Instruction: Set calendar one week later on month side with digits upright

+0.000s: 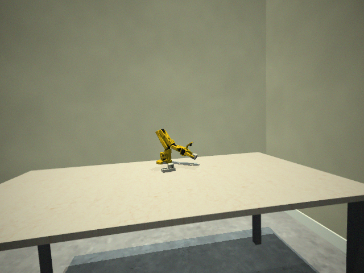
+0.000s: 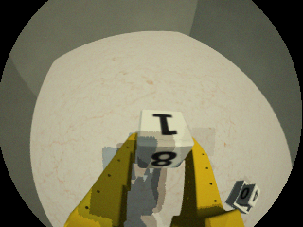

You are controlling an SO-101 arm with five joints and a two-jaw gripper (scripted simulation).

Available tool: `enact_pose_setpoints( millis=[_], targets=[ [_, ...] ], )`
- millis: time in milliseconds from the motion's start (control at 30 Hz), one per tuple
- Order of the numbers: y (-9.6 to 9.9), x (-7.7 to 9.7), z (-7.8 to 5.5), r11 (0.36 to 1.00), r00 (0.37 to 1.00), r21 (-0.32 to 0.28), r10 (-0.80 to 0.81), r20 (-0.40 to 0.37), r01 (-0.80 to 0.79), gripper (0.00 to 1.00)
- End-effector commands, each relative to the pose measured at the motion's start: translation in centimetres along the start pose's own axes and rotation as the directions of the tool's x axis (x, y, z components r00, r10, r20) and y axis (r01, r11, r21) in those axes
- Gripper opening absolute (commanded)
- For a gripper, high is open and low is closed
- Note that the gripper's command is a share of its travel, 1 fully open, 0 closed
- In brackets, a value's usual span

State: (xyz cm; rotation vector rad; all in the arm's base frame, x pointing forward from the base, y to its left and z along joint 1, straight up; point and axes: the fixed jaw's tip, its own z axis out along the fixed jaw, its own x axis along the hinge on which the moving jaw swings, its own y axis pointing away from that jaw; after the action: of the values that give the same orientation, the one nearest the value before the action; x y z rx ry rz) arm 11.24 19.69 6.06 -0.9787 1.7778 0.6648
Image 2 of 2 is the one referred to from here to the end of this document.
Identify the grey cube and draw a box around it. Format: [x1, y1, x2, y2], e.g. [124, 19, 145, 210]
[236, 184, 260, 207]
[137, 110, 194, 168]

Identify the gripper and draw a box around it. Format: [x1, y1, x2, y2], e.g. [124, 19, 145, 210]
[64, 133, 244, 227]

